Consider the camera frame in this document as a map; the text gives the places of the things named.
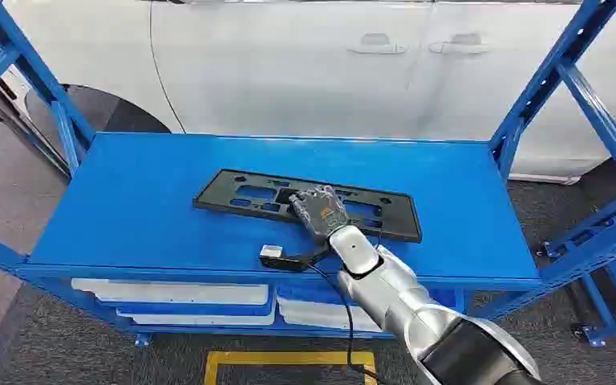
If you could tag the blue steel shelf rack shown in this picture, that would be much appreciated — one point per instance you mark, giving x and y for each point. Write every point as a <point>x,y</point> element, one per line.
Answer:
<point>180,212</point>

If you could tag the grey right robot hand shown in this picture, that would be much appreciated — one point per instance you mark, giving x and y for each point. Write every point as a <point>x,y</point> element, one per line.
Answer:
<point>319,211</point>

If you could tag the pale wrist camera black mount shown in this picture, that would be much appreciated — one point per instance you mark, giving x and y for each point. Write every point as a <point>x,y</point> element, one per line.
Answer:
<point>272,252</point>

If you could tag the black caster wheel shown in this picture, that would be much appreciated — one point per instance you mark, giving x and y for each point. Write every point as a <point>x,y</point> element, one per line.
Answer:
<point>579,332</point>

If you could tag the white car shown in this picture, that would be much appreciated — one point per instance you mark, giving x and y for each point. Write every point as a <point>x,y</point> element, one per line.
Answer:
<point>286,69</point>

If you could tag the yellow floor tape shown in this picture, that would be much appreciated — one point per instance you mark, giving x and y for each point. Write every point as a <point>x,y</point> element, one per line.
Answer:
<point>286,358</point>

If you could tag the black plastic licence plate bracket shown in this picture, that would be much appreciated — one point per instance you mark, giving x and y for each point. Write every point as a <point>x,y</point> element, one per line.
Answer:
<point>244,197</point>

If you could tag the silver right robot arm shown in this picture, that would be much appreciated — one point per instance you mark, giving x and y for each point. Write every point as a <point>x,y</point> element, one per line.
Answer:
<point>398,300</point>

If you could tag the short white panel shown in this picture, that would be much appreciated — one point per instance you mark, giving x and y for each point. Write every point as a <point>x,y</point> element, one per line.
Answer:
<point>318,314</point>

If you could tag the dark car wheel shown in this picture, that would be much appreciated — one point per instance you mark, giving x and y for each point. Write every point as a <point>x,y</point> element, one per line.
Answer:
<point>95,111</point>

